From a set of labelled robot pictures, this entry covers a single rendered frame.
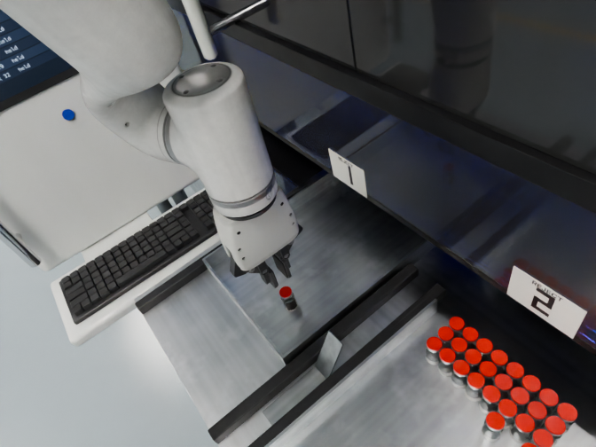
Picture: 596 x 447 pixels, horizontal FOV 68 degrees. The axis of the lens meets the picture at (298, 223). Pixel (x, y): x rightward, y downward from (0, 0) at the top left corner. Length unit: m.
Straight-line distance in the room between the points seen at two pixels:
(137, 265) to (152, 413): 0.91
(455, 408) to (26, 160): 0.88
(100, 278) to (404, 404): 0.68
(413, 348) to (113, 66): 0.54
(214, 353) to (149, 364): 1.17
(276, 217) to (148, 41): 0.29
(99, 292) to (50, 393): 1.13
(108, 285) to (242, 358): 0.40
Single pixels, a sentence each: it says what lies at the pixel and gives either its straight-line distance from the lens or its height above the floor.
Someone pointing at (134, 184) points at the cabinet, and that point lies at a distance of 1.11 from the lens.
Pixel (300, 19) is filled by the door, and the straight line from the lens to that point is 0.65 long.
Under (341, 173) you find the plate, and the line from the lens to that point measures 0.74.
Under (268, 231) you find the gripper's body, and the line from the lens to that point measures 0.57.
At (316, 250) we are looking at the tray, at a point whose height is 0.88.
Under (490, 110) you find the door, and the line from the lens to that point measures 0.47.
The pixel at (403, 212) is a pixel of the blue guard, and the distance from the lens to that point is 0.67.
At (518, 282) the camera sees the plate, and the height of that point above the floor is 1.03.
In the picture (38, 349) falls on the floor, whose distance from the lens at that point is 2.27.
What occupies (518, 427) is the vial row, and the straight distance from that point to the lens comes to 0.62.
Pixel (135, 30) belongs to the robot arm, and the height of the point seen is 1.40.
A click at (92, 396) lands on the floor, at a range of 1.99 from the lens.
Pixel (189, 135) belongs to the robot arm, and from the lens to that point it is 0.46.
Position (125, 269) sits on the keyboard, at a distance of 1.02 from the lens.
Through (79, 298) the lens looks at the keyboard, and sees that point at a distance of 1.04.
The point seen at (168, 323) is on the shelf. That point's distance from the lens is 0.82.
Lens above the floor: 1.50
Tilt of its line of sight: 47 degrees down
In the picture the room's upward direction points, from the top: 18 degrees counter-clockwise
